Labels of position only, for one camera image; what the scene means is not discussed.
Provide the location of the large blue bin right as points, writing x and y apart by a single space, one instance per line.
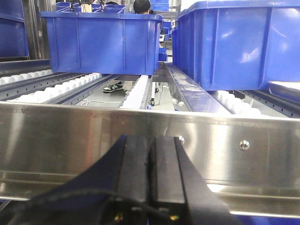
239 44

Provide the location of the green white sneaker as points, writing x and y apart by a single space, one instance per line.
113 87

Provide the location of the white roller track left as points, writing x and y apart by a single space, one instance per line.
25 76

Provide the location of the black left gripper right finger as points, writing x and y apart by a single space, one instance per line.
178 190

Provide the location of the person with black hair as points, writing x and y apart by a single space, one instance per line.
142 6

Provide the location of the silver metal tray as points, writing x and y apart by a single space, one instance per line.
285 90

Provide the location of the blue plastic bin centre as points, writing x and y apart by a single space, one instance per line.
107 43

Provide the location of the white roller track centre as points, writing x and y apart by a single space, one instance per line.
134 98

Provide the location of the stainless steel shelf rail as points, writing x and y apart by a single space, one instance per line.
251 162

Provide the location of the white roller track right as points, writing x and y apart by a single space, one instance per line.
235 105

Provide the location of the white roller track middle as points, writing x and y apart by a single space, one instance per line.
42 96

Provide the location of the white roller track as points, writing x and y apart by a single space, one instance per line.
134 98
25 76
42 96
235 105

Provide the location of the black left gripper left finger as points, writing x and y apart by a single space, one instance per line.
113 191

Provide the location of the blue bin far left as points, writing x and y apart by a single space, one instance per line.
13 37

